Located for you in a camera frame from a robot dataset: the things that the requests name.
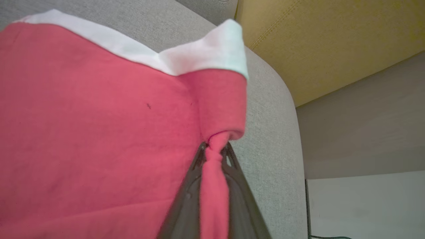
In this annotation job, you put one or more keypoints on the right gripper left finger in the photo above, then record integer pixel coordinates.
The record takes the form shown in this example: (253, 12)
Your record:
(186, 212)

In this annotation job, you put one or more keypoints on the red and white shorts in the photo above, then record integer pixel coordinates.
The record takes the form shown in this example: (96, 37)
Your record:
(83, 132)

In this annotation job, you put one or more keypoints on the yellow sofa back cushion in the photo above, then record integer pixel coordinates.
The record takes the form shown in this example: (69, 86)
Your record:
(332, 43)

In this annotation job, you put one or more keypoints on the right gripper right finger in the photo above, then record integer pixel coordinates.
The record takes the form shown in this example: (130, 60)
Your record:
(242, 212)

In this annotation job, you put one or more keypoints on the beige partition panel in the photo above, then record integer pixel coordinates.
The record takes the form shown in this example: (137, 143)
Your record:
(365, 132)

